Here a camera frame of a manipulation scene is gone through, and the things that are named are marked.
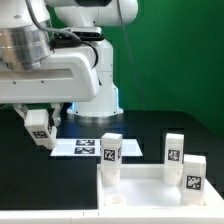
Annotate white square table top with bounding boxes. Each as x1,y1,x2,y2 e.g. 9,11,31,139
97,164,224,212

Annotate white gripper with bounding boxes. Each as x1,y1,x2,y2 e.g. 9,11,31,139
0,46,99,133

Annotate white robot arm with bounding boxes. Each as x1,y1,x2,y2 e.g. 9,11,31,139
0,0,138,125

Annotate white sheet with tags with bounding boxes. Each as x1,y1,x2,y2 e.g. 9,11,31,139
51,139,142,157

